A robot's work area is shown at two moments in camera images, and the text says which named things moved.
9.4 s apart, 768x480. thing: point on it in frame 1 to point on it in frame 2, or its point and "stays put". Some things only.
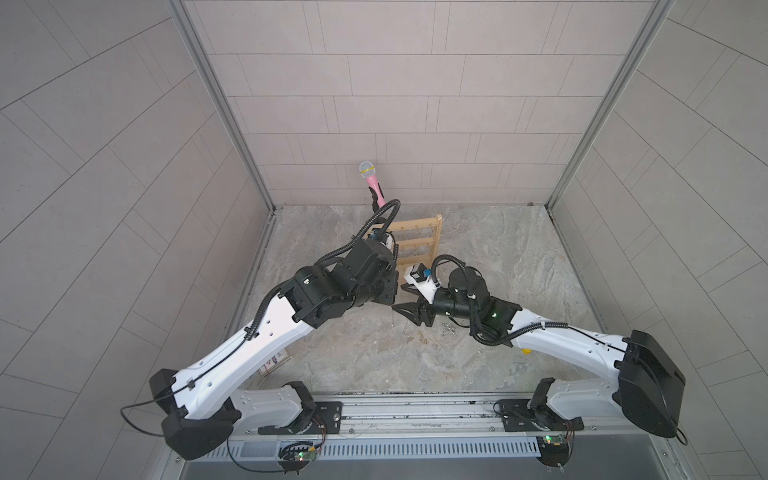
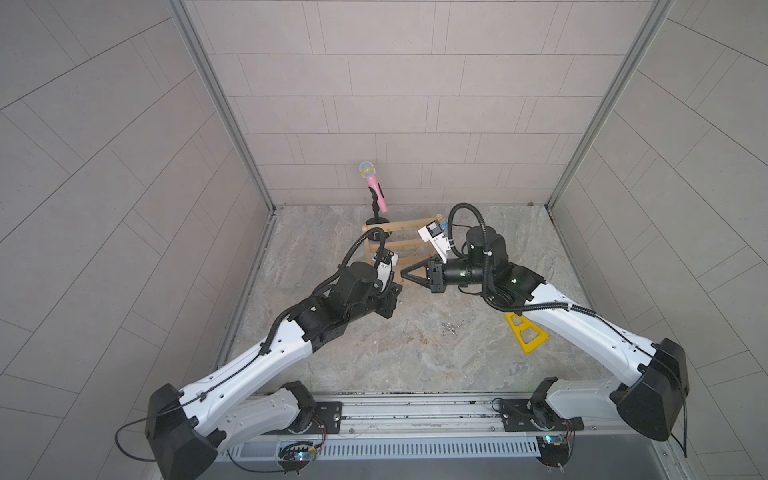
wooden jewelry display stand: [417, 241] stays put
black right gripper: [417, 308] to [434, 282]
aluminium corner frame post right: [656, 17] stays put
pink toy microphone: [367, 169] stays put
